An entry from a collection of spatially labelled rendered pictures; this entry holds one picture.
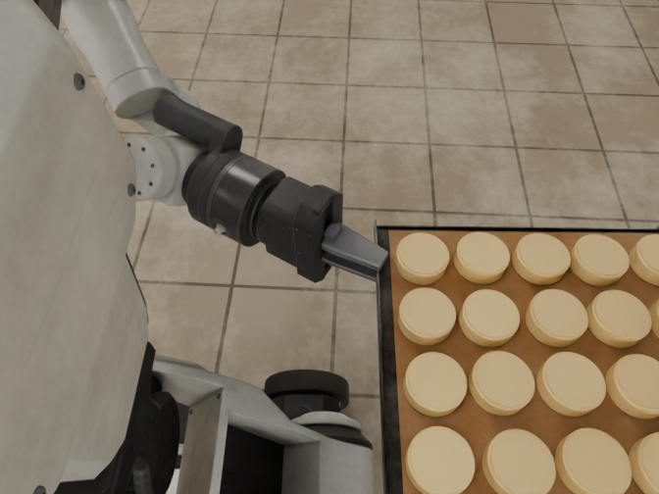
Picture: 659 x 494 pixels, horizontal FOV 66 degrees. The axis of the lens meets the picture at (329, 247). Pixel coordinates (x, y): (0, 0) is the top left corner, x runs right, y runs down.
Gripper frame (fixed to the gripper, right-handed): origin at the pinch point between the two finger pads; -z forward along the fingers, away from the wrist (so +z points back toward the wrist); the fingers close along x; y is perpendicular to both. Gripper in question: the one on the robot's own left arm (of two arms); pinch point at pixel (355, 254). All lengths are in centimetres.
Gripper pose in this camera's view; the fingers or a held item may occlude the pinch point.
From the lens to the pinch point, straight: 50.4
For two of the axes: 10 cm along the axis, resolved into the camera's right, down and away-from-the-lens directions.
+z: -8.6, -4.3, 2.9
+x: 0.0, -5.6, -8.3
